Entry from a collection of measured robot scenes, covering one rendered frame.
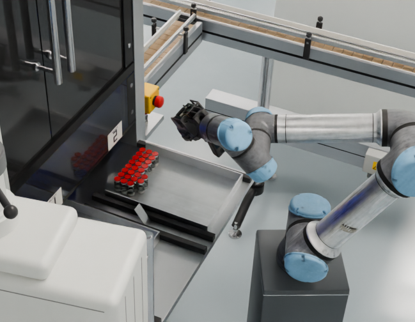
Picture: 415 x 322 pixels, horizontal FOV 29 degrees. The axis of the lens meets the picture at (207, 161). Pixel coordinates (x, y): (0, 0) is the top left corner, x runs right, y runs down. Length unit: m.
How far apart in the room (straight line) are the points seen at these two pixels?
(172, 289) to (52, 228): 0.88
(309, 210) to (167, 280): 0.44
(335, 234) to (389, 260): 1.51
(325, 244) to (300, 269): 0.10
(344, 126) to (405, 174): 0.22
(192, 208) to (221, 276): 1.04
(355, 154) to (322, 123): 1.26
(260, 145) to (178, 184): 0.56
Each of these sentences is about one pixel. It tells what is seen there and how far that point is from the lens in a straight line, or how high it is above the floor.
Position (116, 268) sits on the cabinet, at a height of 1.55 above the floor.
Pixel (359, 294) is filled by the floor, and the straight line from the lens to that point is 3.43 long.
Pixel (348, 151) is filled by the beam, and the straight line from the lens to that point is 3.31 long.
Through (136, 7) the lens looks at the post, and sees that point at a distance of 2.36.
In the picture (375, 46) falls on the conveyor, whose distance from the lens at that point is 3.10.
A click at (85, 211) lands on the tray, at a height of 0.89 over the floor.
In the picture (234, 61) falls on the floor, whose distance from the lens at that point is 4.68.
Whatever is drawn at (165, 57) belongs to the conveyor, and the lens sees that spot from 2.97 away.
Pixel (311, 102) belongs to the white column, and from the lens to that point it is 3.97.
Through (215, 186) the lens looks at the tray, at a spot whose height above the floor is 0.88.
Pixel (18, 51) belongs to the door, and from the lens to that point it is 1.90.
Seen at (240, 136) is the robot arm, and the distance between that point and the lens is 1.91.
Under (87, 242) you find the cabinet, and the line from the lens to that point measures 1.38.
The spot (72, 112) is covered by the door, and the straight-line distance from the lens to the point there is 2.19.
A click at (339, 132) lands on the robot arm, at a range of 2.05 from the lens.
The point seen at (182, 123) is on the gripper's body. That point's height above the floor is 1.27.
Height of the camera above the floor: 2.53
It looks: 40 degrees down
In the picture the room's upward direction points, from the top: 3 degrees clockwise
